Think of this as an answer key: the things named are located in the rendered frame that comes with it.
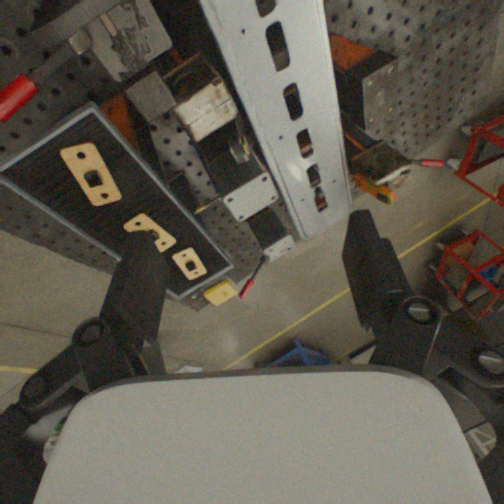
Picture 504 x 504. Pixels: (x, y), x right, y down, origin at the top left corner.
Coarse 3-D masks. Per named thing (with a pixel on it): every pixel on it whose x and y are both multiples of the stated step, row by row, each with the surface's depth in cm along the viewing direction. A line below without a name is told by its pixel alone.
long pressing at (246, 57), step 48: (240, 0) 42; (288, 0) 44; (240, 48) 47; (288, 48) 49; (240, 96) 52; (336, 96) 59; (288, 144) 63; (336, 144) 68; (288, 192) 73; (336, 192) 80
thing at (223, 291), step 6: (222, 282) 64; (228, 282) 65; (216, 288) 64; (222, 288) 65; (228, 288) 65; (234, 288) 68; (204, 294) 65; (210, 294) 65; (216, 294) 65; (222, 294) 66; (228, 294) 67; (234, 294) 68; (210, 300) 66; (216, 300) 67; (222, 300) 68
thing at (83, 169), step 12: (84, 144) 33; (72, 156) 34; (96, 156) 35; (72, 168) 35; (84, 168) 35; (96, 168) 36; (84, 180) 36; (96, 180) 37; (108, 180) 37; (96, 192) 38; (108, 192) 39; (96, 204) 39
